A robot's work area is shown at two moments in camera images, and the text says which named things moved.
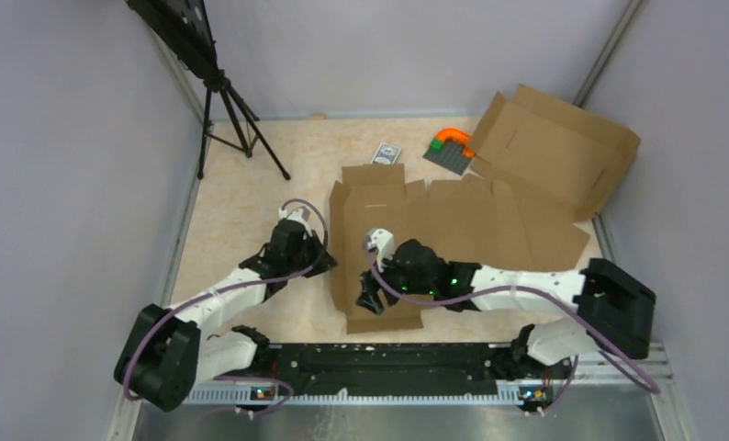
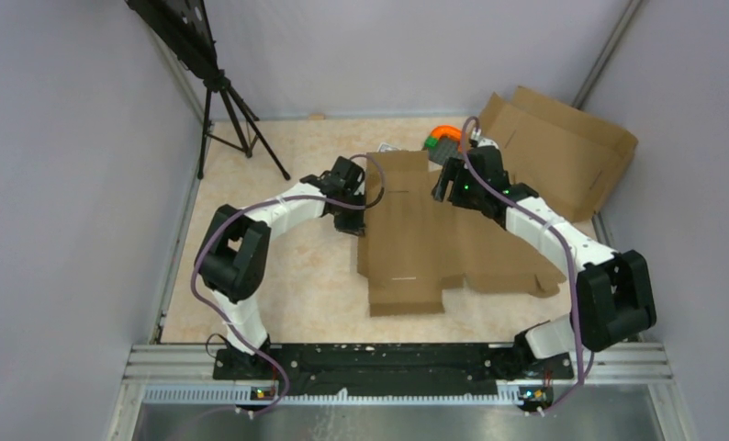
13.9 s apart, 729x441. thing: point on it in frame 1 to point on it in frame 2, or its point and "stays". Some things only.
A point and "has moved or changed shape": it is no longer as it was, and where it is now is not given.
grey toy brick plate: (451, 155) stays
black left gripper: (408, 372) stays
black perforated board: (184, 28) stays
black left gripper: (326, 262) to (355, 226)
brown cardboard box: (563, 152) stays
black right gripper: (369, 297) to (454, 171)
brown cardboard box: (469, 221) has moved or changed shape
